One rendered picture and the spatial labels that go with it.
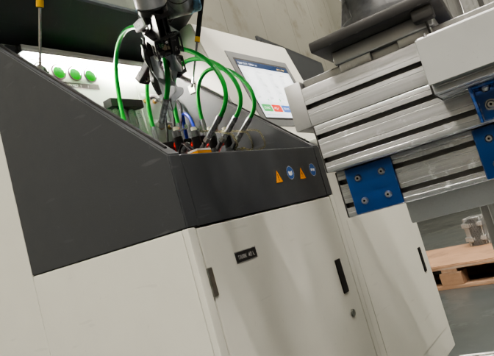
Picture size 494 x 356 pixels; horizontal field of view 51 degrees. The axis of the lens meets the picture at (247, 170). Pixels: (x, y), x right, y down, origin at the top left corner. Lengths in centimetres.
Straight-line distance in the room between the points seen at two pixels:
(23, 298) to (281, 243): 73
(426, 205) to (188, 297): 51
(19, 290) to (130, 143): 61
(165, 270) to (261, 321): 25
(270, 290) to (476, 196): 52
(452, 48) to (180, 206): 60
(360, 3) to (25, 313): 117
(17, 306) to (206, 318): 68
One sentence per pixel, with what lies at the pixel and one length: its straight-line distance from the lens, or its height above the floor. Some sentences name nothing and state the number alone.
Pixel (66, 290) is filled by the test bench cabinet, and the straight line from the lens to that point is 142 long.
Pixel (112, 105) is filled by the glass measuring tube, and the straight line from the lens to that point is 176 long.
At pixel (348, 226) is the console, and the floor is 68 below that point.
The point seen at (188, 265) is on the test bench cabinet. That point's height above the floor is 72.
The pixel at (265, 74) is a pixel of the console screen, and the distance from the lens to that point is 220.
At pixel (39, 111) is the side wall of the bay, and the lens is 144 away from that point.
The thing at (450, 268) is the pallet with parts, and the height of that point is 14.
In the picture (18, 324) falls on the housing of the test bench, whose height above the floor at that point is 67.
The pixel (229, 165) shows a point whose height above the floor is 91.
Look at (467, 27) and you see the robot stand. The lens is 80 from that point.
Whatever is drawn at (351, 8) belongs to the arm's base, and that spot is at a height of 108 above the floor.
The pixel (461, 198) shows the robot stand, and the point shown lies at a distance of 104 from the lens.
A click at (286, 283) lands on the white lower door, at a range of 133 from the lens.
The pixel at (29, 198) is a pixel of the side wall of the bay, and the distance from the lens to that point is 149.
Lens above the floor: 75
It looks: 6 degrees up
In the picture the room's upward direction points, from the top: 16 degrees counter-clockwise
